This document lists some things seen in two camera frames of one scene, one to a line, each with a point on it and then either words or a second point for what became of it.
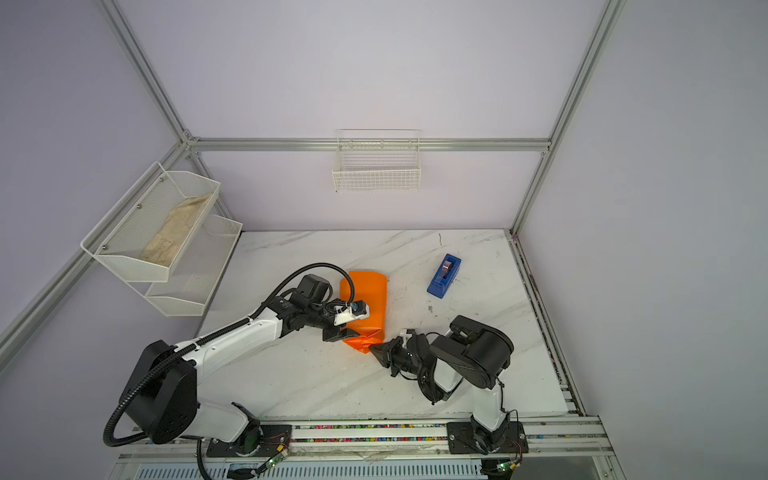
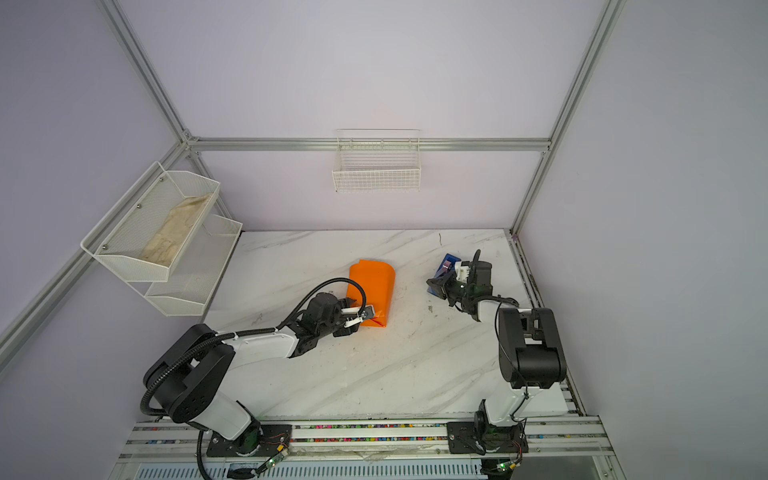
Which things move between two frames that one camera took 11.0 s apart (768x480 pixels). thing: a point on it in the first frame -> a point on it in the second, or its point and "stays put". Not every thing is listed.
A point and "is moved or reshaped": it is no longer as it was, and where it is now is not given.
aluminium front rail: (558, 437) stays put
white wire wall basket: (377, 160) stays put
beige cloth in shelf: (168, 243) stays put
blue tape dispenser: (439, 285) stays put
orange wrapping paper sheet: (370, 287) is moved or reshaped
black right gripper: (388, 358) -> (445, 285)
